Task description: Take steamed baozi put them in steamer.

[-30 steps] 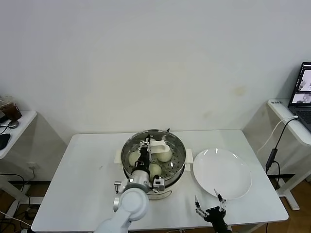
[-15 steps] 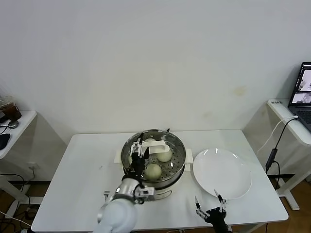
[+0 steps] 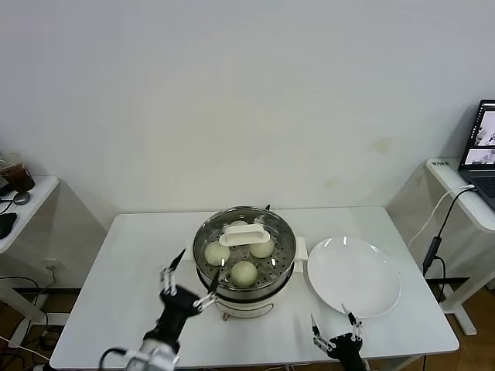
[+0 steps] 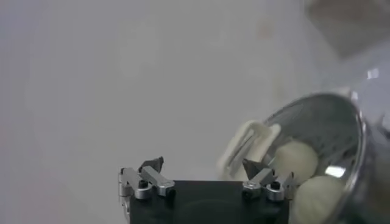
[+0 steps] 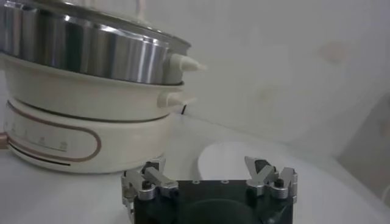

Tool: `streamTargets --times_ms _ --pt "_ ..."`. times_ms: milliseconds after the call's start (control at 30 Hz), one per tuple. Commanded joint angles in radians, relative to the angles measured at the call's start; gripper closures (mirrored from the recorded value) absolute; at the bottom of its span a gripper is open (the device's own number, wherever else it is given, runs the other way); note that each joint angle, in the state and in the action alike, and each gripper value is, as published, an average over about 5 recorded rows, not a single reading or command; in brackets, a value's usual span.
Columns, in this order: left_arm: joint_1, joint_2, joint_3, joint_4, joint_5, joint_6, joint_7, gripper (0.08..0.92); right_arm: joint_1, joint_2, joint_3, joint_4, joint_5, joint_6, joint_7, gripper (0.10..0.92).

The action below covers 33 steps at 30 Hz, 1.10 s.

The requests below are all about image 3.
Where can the white side desk with laptop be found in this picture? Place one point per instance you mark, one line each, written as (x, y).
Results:
(448, 178)

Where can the plastic cup of iced coffee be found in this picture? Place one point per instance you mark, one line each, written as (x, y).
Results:
(19, 175)

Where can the white printed label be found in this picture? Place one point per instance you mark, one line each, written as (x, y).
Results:
(441, 162)

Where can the round grey disc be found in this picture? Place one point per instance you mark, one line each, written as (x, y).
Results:
(22, 197)

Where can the white steamed baozi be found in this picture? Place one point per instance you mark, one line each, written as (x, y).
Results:
(263, 250)
(216, 254)
(244, 274)
(237, 223)

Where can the white round plate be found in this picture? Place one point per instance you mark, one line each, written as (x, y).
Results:
(352, 276)

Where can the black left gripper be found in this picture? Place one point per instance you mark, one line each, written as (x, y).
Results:
(176, 309)

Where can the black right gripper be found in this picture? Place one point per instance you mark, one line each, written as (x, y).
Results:
(347, 349)

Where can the cream electric cooker pot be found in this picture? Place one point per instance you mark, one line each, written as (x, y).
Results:
(247, 309)

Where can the black computer mouse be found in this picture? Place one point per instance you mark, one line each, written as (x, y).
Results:
(7, 224)

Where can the white wall socket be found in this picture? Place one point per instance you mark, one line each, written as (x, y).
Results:
(51, 265)

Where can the white side desk with cup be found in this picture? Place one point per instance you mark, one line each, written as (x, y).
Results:
(38, 193)

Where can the dark grey open laptop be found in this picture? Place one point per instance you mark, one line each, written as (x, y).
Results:
(479, 174)

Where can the perforated steel steamer basket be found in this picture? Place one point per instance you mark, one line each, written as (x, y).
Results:
(270, 289)

